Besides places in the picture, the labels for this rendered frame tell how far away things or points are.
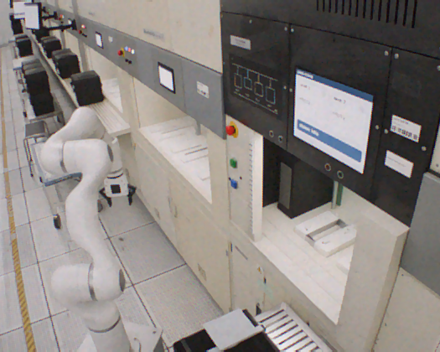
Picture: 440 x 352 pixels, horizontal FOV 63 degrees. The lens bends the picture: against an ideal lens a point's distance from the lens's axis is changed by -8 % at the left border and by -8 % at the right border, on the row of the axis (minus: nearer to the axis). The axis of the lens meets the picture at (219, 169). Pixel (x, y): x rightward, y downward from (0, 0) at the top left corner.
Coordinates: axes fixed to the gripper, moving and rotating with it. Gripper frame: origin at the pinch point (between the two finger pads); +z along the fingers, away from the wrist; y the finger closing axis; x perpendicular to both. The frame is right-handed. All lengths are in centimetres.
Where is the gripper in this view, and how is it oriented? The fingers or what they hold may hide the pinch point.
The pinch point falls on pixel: (120, 203)
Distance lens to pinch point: 178.3
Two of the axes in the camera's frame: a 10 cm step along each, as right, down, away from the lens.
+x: -0.8, -4.9, 8.7
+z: 0.5, 8.7, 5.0
